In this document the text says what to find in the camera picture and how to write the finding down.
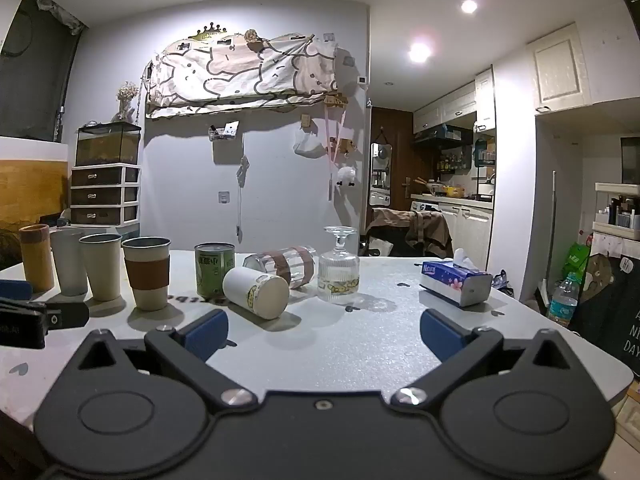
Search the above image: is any wooden headboard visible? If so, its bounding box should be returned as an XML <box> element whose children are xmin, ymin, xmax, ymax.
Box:
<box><xmin>0</xmin><ymin>158</ymin><xmax>69</xmax><ymax>227</ymax></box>

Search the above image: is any black printed cloth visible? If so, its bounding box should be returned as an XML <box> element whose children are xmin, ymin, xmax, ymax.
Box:
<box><xmin>569</xmin><ymin>252</ymin><xmax>640</xmax><ymax>377</ymax></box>

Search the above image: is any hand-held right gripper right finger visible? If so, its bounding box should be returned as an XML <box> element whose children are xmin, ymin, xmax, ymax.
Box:
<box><xmin>391</xmin><ymin>309</ymin><xmax>576</xmax><ymax>407</ymax></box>

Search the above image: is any green tin can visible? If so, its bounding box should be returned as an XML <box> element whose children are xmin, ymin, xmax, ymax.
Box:
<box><xmin>194</xmin><ymin>242</ymin><xmax>236</xmax><ymax>300</ymax></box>

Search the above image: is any clear glass cup brown band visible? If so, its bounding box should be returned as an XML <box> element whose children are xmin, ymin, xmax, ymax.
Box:
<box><xmin>242</xmin><ymin>245</ymin><xmax>317</xmax><ymax>291</ymax></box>

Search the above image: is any white washing machine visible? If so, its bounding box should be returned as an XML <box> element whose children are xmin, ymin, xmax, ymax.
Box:
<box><xmin>410</xmin><ymin>200</ymin><xmax>442</xmax><ymax>222</ymax></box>

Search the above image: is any white cup with yellow print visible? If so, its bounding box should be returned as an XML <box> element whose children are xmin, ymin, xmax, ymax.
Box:
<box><xmin>222</xmin><ymin>266</ymin><xmax>291</xmax><ymax>321</ymax></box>

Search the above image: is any dark window curtain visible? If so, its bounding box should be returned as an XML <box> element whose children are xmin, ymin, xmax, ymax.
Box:
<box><xmin>0</xmin><ymin>0</ymin><xmax>85</xmax><ymax>142</ymax></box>

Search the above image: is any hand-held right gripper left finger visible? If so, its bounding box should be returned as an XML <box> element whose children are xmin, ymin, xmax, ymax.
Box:
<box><xmin>75</xmin><ymin>309</ymin><xmax>257</xmax><ymax>407</ymax></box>

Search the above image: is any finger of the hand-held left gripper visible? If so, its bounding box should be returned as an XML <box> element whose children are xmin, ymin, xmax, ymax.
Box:
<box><xmin>0</xmin><ymin>280</ymin><xmax>34</xmax><ymax>304</ymax></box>
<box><xmin>0</xmin><ymin>297</ymin><xmax>91</xmax><ymax>331</ymax></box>

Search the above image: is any vase of dried flowers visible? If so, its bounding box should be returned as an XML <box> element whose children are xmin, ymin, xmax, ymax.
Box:
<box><xmin>111</xmin><ymin>81</ymin><xmax>140</xmax><ymax>124</ymax></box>

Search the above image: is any plastic water bottle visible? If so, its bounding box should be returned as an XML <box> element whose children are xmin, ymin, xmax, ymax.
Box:
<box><xmin>547</xmin><ymin>272</ymin><xmax>580</xmax><ymax>329</ymax></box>

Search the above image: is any white upper cabinet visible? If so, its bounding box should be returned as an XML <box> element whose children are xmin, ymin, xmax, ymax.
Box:
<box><xmin>525</xmin><ymin>22</ymin><xmax>592</xmax><ymax>113</ymax></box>

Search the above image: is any plastic drawer unit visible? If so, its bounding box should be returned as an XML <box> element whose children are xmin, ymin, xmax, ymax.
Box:
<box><xmin>70</xmin><ymin>163</ymin><xmax>142</xmax><ymax>227</ymax></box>

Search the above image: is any beige cup with grey rim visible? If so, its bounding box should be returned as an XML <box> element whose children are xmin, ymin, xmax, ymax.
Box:
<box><xmin>79</xmin><ymin>233</ymin><xmax>124</xmax><ymax>302</ymax></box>

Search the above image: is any gold crown wall decoration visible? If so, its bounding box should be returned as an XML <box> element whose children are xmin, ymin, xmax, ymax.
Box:
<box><xmin>188</xmin><ymin>22</ymin><xmax>230</xmax><ymax>41</ymax></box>

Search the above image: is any green bag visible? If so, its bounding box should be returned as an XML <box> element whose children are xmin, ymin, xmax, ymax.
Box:
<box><xmin>564</xmin><ymin>242</ymin><xmax>592</xmax><ymax>282</ymax></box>

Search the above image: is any printed cartoon cloth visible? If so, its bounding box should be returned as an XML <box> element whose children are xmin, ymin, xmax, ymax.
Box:
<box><xmin>144</xmin><ymin>33</ymin><xmax>339</xmax><ymax>120</ymax></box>

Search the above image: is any beige cup with brown sleeve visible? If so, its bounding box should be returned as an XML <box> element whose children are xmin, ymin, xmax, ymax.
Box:
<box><xmin>121</xmin><ymin>236</ymin><xmax>172</xmax><ymax>312</ymax></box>

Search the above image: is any chair with brown jacket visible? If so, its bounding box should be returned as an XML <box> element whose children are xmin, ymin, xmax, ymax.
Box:
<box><xmin>365</xmin><ymin>207</ymin><xmax>454</xmax><ymax>257</ymax></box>

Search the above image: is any ribbed glass goblet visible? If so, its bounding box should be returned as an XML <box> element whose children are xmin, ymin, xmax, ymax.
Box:
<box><xmin>317</xmin><ymin>226</ymin><xmax>361</xmax><ymax>304</ymax></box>

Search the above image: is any wall mirror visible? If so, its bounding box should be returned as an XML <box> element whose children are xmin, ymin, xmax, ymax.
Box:
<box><xmin>369</xmin><ymin>142</ymin><xmax>394</xmax><ymax>206</ymax></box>

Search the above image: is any glass terrarium tank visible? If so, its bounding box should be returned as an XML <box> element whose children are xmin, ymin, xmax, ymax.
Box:
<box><xmin>75</xmin><ymin>122</ymin><xmax>142</xmax><ymax>167</ymax></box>

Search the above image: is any white storage rack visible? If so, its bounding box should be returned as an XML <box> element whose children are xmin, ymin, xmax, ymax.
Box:
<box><xmin>592</xmin><ymin>182</ymin><xmax>640</xmax><ymax>241</ymax></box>

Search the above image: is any blue tissue box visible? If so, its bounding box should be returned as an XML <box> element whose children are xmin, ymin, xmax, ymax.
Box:
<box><xmin>418</xmin><ymin>255</ymin><xmax>494</xmax><ymax>308</ymax></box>

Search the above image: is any tan cup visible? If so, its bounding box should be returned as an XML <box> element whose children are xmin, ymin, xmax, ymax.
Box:
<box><xmin>19</xmin><ymin>224</ymin><xmax>55</xmax><ymax>294</ymax></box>

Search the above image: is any white hanging bag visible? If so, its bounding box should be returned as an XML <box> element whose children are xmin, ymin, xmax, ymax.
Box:
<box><xmin>292</xmin><ymin>129</ymin><xmax>324</xmax><ymax>157</ymax></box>

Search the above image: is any frosted white cup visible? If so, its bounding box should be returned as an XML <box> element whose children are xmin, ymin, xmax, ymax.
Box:
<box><xmin>49</xmin><ymin>230</ymin><xmax>89</xmax><ymax>297</ymax></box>

